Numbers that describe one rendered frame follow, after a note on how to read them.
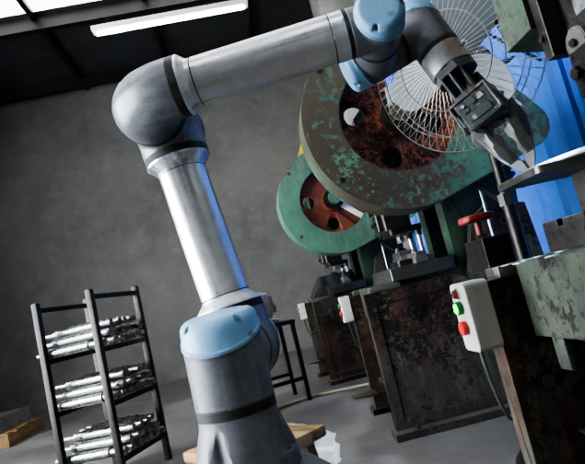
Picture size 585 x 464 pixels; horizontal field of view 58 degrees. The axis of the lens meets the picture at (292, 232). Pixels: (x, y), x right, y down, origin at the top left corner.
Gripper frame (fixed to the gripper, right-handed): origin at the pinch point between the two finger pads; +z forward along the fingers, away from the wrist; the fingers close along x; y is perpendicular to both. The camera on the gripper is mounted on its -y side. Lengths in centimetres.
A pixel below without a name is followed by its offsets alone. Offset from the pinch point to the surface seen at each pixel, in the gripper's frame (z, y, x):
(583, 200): 8.7, -7.2, 2.3
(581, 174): 5.2, -6.1, 4.6
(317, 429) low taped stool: 21, -21, -84
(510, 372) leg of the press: 28.1, -12.8, -26.9
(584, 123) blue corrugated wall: -43, -217, -2
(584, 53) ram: -11.8, -10.1, 15.9
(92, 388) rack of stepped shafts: -45, -50, -227
